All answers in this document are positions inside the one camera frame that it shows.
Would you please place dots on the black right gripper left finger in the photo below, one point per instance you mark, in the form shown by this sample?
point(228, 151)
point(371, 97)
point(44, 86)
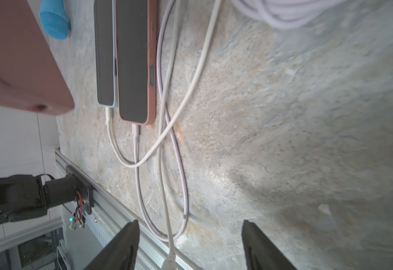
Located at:
point(121, 252)

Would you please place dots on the phone with pink case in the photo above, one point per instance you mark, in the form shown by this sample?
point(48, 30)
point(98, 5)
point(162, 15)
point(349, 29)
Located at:
point(136, 48)

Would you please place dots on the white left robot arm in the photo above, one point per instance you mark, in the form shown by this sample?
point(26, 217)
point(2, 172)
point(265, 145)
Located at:
point(24, 196)

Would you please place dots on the phone with grey case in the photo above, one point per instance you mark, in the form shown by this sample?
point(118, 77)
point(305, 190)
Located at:
point(104, 54)

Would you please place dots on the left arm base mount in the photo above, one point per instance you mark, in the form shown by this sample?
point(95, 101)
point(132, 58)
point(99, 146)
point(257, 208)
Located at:
point(83, 197)

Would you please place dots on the aluminium front rail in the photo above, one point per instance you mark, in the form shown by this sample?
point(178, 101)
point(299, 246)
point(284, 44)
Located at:
point(108, 217)

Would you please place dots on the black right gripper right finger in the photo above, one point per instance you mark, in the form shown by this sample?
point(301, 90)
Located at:
point(260, 252)

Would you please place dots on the blue microphone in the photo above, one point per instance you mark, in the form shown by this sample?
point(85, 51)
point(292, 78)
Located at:
point(54, 19)

